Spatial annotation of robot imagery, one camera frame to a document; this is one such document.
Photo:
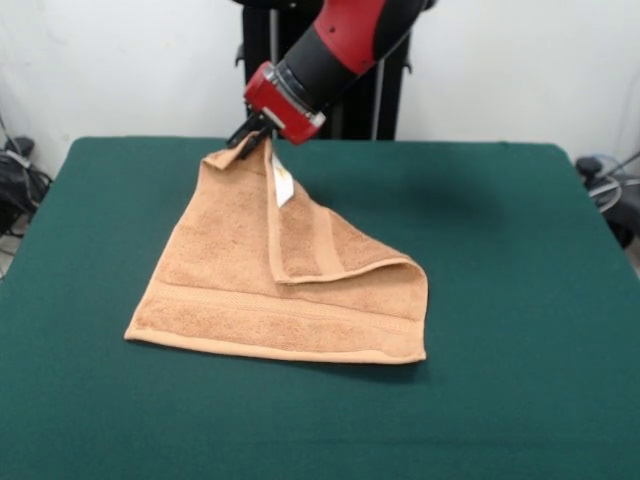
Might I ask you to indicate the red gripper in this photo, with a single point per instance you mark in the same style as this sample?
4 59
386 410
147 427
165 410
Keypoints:
280 107

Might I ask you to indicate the tan terry towel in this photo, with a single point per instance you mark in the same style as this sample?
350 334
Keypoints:
225 290

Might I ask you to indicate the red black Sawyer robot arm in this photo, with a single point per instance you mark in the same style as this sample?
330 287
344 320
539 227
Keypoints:
350 45

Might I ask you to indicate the dark green table cloth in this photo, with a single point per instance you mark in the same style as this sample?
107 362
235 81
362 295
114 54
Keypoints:
500 300

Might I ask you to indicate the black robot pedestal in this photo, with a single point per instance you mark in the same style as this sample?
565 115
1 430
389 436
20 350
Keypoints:
260 40

